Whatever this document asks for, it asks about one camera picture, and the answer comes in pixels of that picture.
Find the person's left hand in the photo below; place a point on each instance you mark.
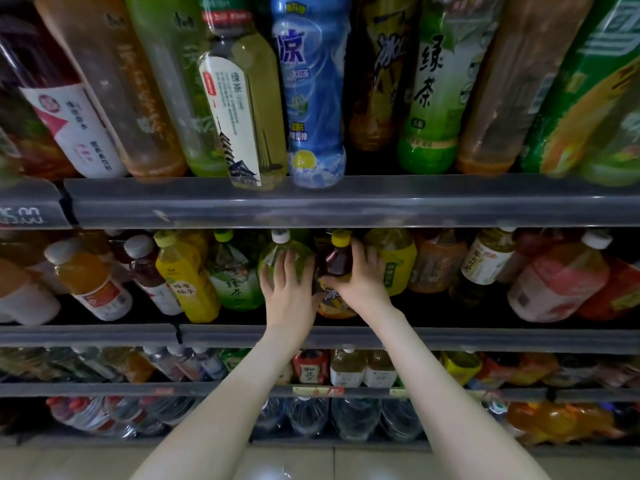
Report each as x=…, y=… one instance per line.
x=290, y=305

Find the person's right hand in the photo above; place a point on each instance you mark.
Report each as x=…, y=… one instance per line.
x=368, y=290

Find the iced tea bottle yellow cap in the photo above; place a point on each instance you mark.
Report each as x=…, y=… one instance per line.
x=335, y=260

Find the drinks shelf unit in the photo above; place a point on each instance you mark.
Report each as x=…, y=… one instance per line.
x=350, y=200

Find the person's right forearm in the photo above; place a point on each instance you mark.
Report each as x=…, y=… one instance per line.
x=450, y=415

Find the person's left forearm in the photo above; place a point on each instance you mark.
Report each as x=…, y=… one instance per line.
x=220, y=425

